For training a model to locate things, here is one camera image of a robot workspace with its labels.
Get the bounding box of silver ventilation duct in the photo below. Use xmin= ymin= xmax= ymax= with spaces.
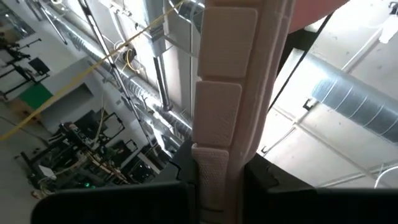
xmin=310 ymin=52 xmax=398 ymax=144

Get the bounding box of black gantry post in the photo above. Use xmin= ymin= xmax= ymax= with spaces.
xmin=266 ymin=12 xmax=334 ymax=113

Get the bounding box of pink slide sandal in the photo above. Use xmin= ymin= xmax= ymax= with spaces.
xmin=190 ymin=0 xmax=351 ymax=224

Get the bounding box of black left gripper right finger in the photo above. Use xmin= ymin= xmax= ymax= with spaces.
xmin=243 ymin=152 xmax=315 ymax=224

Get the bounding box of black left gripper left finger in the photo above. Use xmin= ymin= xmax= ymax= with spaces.
xmin=169 ymin=136 xmax=200 ymax=224

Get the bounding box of yellow cable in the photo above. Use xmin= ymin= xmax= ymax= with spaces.
xmin=0 ymin=0 xmax=189 ymax=142

